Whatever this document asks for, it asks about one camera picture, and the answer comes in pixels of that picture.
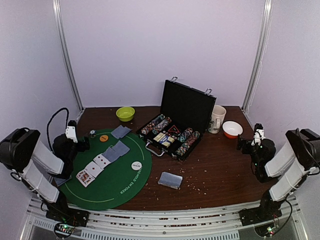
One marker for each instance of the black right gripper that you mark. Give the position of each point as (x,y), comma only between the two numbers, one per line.
(243,145)

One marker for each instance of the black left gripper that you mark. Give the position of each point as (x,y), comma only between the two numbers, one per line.
(82,147)

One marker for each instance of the orange big blind button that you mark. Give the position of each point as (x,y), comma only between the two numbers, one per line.
(104,138)

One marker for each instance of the face-up ace diamond card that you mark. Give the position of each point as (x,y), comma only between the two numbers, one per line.
(93,169)

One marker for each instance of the face-up three diamonds card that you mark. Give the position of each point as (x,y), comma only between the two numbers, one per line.
(101,161)

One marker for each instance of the face-down community card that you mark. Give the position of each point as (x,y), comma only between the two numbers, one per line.
(120,148)
(111,155)

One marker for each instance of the face-up king card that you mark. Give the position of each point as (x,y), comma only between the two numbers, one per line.
(85,178)

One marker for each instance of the dealt card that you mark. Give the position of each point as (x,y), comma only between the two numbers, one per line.
(61,181)
(120,132)

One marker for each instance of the white dealer button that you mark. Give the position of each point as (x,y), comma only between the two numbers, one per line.
(136,165)

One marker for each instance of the black poker chip case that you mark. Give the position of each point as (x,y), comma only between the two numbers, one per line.
(189,109)

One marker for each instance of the grey playing card deck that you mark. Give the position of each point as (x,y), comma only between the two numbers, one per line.
(170,180)

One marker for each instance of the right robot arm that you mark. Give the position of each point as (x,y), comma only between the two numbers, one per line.
(298,158)

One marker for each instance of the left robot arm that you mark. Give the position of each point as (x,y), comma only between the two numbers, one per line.
(22,152)

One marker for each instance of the orange white bowl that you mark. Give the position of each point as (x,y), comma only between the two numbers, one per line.
(232,129)

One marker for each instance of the green round poker mat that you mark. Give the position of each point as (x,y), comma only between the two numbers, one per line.
(118,182)

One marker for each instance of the beige cup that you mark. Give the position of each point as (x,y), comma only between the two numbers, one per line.
(217,118)

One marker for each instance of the lime green bowl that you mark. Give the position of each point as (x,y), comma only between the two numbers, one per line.
(125,114)

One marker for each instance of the poker chip row right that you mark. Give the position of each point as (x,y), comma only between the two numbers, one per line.
(187,144)

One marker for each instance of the poker chip row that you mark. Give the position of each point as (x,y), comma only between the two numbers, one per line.
(160,126)
(152,124)
(187,144)

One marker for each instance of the poker chip row far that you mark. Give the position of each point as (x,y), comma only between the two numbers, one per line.
(152,124)

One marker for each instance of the black red triangle token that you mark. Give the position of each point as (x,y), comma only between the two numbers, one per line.
(174,130)

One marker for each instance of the blue boxed card deck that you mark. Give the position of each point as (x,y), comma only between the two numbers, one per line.
(164,139)

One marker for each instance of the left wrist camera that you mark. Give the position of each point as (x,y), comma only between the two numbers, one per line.
(70,131)

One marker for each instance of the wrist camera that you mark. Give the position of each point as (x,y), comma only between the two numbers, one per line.
(258,134)
(70,131)

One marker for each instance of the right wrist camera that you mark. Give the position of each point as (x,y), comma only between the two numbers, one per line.
(258,134)

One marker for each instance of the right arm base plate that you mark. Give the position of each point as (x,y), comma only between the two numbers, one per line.
(257,215)

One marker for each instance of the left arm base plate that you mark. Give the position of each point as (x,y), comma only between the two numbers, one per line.
(77,218)

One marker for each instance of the right aluminium post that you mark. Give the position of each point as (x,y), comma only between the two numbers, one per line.
(257,64)

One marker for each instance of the aluminium post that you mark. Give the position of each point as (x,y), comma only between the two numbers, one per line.
(257,64)
(65,53)

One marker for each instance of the left aluminium post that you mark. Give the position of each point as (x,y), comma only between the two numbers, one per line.
(65,53)

